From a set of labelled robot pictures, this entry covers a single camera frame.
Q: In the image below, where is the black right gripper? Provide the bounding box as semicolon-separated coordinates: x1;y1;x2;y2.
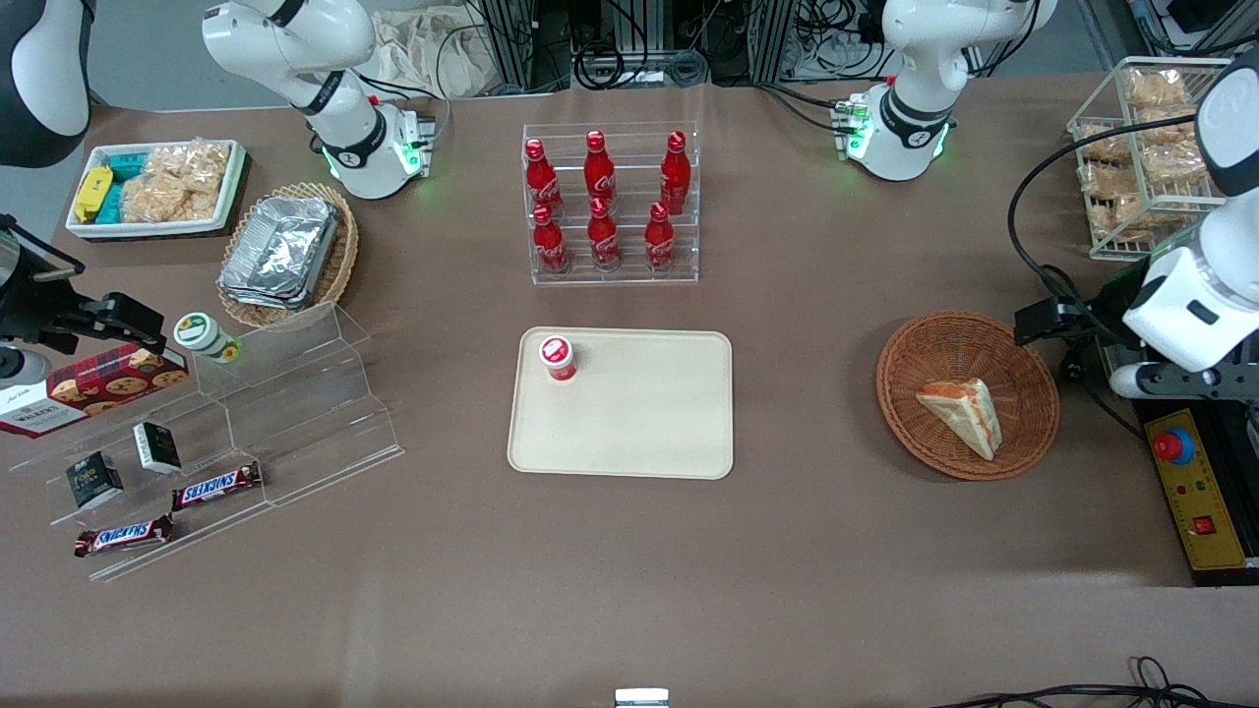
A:
0;218;166;355

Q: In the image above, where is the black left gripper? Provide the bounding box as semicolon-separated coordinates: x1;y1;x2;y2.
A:
1014;258;1148;348

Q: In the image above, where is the white rectangular snack tray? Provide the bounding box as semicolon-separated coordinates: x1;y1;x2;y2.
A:
66;140;248;242

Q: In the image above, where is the triangular wrapped sandwich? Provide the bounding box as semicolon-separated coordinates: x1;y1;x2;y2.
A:
915;378;1004;462

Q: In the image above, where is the round brown wicker basket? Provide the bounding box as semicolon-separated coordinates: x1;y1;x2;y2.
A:
875;310;1061;482

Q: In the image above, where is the oval wicker basket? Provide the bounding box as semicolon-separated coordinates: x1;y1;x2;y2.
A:
216;182;360;330

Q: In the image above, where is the beige plastic serving tray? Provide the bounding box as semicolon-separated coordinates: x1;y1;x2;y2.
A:
507;326;735;481

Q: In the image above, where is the red tartan cookie box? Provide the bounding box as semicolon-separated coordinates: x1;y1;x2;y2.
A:
0;342;190;440

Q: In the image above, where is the yellow snack packet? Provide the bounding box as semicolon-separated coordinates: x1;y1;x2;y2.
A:
76;165;115;224

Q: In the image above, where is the clear rice cracker bag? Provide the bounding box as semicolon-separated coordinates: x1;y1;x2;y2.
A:
143;144;233;194
120;175;223;225

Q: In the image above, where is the white green yogurt bottle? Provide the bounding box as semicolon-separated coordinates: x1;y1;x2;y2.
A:
174;312;244;365

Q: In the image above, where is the small black snack box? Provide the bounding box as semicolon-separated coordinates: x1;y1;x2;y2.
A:
65;450;125;510
133;421;183;476

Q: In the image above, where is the stack of foil containers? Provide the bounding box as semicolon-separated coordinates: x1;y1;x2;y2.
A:
218;196;341;311

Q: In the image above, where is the yellow black emergency stop box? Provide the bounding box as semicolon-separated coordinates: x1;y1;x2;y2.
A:
1131;398;1259;588

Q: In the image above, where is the brown Snickers bar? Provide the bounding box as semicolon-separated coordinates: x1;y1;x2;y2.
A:
171;460;264;512
74;513;176;559

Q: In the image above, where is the clear acrylic step shelf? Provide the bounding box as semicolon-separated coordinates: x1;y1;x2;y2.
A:
8;300;405;583

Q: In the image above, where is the red cola bottle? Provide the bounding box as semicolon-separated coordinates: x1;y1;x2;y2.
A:
587;198;623;271
659;131;691;215
584;130;618;212
532;204;570;274
524;139;565;219
644;202;677;271

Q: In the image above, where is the beige cloth bag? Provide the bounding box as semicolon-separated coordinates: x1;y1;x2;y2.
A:
369;8;503;99

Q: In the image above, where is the clear acrylic bottle rack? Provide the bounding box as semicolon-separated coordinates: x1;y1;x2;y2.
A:
521;121;701;287

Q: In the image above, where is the red white drink cup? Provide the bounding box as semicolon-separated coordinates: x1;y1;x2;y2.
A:
538;335;578;384

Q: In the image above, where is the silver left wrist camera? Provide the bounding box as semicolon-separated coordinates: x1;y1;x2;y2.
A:
1109;362;1259;401

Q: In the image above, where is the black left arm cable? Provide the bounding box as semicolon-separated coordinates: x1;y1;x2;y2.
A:
1007;113;1199;439

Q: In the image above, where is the white wire basket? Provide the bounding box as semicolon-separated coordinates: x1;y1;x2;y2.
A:
1067;56;1236;263

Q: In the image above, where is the black cable on table edge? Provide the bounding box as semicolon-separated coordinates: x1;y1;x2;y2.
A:
929;656;1259;708

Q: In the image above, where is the aluminium frame post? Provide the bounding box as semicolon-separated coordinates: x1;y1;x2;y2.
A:
479;0;538;95
765;0;800;82

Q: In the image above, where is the black cable bundle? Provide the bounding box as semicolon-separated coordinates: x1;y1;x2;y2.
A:
570;0;711;91

